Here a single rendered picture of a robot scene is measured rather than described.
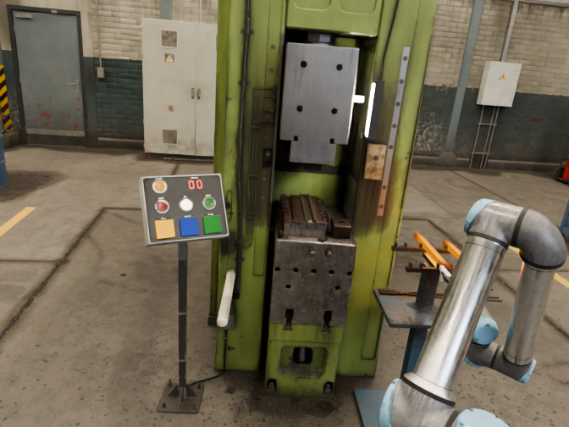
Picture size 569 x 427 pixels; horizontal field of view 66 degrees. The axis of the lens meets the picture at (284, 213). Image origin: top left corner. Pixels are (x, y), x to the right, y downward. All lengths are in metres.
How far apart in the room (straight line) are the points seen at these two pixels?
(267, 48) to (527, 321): 1.46
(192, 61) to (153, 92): 0.77
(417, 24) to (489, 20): 6.88
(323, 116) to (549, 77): 8.02
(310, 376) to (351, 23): 1.73
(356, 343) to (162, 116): 5.48
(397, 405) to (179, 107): 6.37
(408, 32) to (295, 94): 0.58
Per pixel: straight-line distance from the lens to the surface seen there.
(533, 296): 1.51
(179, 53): 7.19
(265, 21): 2.07
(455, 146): 9.00
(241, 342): 2.55
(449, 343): 1.33
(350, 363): 2.67
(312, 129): 1.95
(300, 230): 2.07
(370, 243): 2.30
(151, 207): 1.87
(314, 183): 2.50
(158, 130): 7.35
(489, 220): 1.38
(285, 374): 2.44
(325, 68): 1.93
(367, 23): 2.11
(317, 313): 2.22
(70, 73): 8.24
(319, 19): 2.08
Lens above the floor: 1.70
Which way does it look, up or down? 19 degrees down
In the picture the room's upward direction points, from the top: 5 degrees clockwise
